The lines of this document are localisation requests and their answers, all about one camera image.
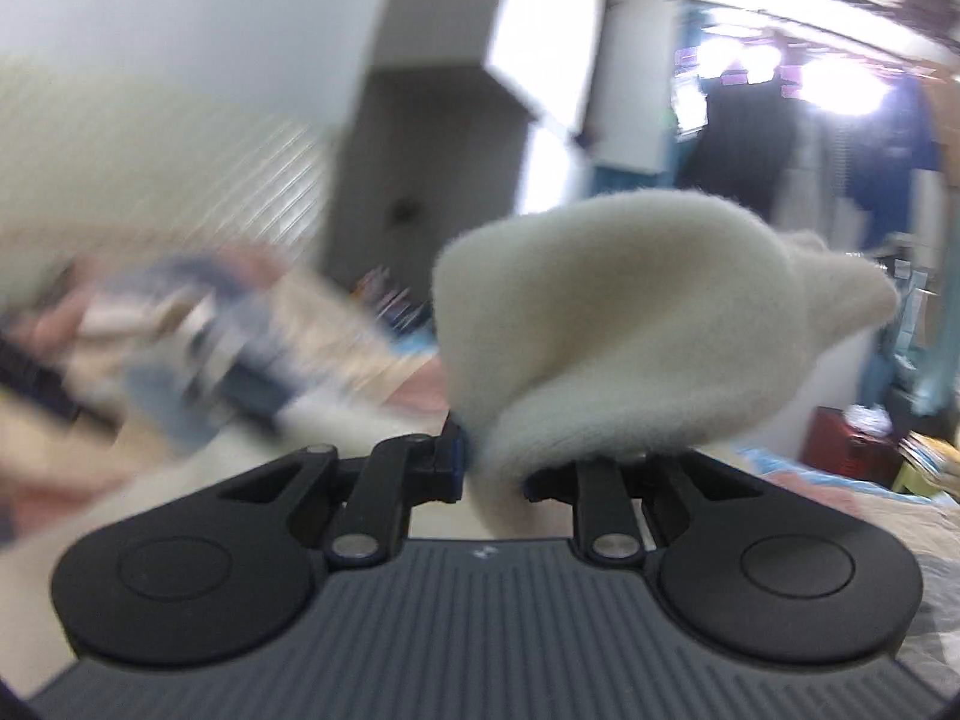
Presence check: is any blue hanging shirt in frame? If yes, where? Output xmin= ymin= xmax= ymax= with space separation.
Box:
xmin=825 ymin=82 xmax=942 ymax=256

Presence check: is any black hanging garment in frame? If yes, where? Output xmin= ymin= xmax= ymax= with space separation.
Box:
xmin=694 ymin=79 xmax=800 ymax=218

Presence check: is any patchwork quilt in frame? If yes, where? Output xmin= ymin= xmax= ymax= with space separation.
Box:
xmin=0 ymin=240 xmax=960 ymax=665

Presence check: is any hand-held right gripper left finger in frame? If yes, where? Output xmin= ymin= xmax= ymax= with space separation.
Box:
xmin=216 ymin=416 xmax=471 ymax=569

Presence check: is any stack of books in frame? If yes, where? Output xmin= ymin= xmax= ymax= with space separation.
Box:
xmin=896 ymin=431 xmax=960 ymax=500

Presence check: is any red suitcase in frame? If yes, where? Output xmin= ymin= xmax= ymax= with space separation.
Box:
xmin=814 ymin=406 xmax=901 ymax=485

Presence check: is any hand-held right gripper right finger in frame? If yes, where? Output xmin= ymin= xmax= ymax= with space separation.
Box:
xmin=523 ymin=454 xmax=758 ymax=565

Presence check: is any cream and blue fleece garment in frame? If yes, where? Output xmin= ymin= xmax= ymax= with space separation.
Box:
xmin=97 ymin=191 xmax=901 ymax=541

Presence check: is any white plastic bag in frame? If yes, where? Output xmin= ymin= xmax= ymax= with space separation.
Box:
xmin=844 ymin=403 xmax=893 ymax=436

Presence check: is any teal cloth on rack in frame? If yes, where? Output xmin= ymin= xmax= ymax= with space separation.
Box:
xmin=862 ymin=300 xmax=953 ymax=421

